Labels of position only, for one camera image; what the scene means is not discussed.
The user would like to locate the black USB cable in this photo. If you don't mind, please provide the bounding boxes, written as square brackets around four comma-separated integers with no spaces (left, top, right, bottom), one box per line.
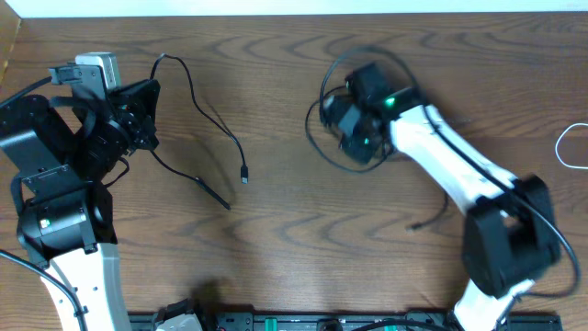
[304,44,450,232]
[149,52,250,211]

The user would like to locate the white USB cable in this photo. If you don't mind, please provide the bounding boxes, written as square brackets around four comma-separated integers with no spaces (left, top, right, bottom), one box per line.
[554,121,588,171]

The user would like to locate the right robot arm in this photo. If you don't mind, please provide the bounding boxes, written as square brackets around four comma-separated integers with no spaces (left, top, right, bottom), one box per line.
[319,63,562,330]

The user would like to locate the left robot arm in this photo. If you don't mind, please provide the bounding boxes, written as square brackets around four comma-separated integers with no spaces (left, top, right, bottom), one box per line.
[1,78,160,330]

